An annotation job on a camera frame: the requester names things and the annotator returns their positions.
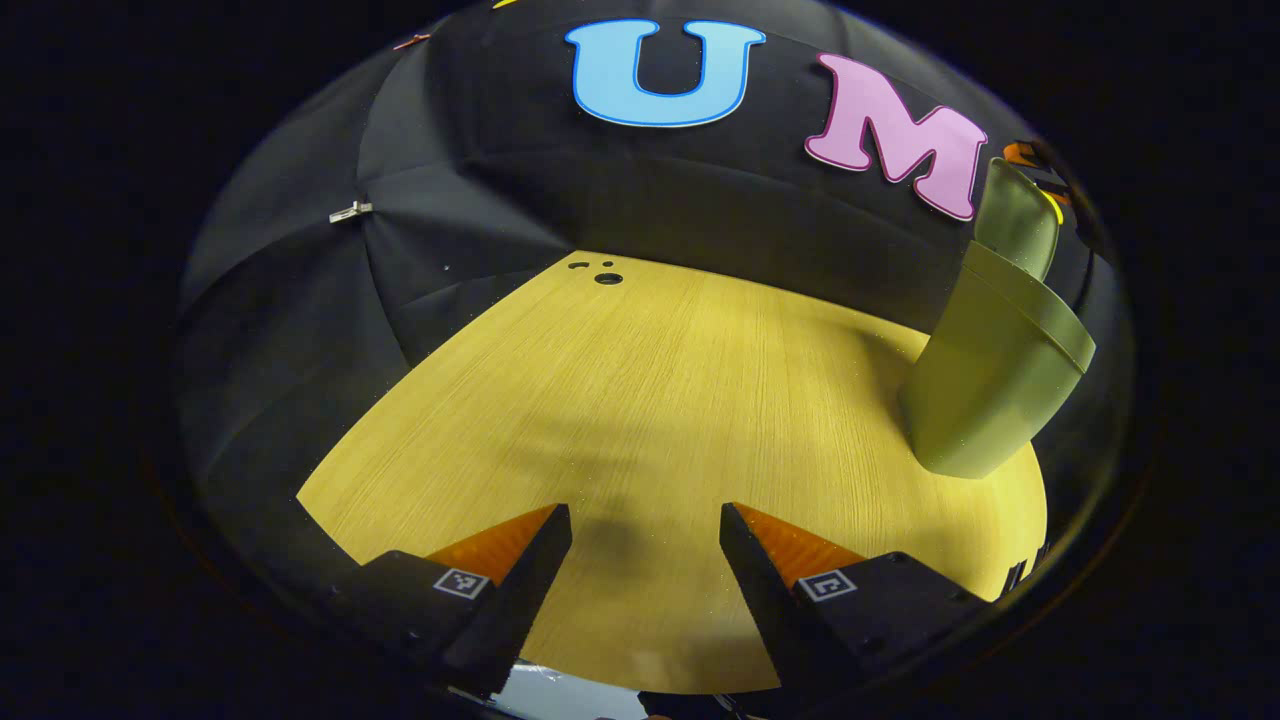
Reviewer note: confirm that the green desktop garbage bin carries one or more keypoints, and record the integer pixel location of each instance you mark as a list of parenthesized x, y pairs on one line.
[(990, 380)]

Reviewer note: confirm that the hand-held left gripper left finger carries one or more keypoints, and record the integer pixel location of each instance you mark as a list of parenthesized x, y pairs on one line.
[(510, 610)]

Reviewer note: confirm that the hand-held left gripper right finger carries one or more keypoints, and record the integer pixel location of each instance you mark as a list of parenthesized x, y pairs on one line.
[(765, 610)]

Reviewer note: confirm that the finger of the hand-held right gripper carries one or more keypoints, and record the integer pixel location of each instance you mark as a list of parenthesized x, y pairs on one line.
[(1045, 180)]

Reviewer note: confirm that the black backdrop cloth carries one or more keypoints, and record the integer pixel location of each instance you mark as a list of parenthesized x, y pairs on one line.
[(700, 200)]

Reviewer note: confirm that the silver metal clip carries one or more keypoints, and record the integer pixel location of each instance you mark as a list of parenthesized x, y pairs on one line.
[(350, 211)]

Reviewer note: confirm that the copper clip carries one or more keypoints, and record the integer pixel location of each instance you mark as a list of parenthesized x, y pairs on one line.
[(411, 41)]

